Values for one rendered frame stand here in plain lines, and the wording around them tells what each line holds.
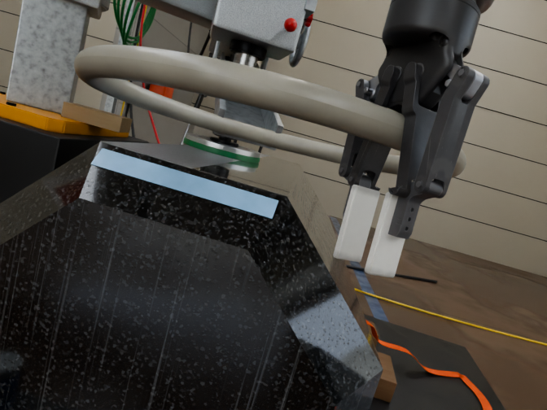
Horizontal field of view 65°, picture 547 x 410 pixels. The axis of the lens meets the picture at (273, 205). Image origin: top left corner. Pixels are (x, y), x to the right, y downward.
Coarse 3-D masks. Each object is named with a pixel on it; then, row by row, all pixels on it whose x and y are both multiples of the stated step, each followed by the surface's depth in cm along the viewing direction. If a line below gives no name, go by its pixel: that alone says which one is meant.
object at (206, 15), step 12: (144, 0) 159; (156, 0) 155; (168, 0) 155; (180, 0) 157; (192, 0) 158; (204, 0) 160; (216, 0) 162; (168, 12) 169; (180, 12) 163; (192, 12) 160; (204, 12) 161; (204, 24) 173
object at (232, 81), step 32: (96, 64) 39; (128, 64) 36; (160, 64) 34; (192, 64) 34; (224, 64) 33; (128, 96) 62; (160, 96) 68; (224, 96) 34; (256, 96) 33; (288, 96) 33; (320, 96) 33; (352, 96) 35; (224, 128) 77; (256, 128) 79; (352, 128) 35; (384, 128) 35
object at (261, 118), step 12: (228, 60) 135; (216, 108) 87; (228, 108) 95; (240, 108) 98; (252, 108) 102; (240, 120) 89; (252, 120) 92; (264, 120) 94; (276, 120) 81; (216, 132) 78; (276, 132) 79
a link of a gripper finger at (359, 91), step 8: (360, 80) 42; (360, 88) 42; (360, 96) 41; (368, 96) 41; (352, 136) 41; (352, 144) 41; (360, 144) 41; (344, 152) 42; (352, 152) 41; (344, 160) 42; (352, 160) 43; (344, 168) 41; (344, 176) 41
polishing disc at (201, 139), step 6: (192, 138) 113; (198, 138) 112; (204, 138) 116; (204, 144) 111; (210, 144) 111; (216, 144) 110; (222, 144) 113; (228, 150) 111; (234, 150) 111; (240, 150) 112; (246, 150) 114; (252, 150) 122; (252, 156) 116; (258, 156) 119
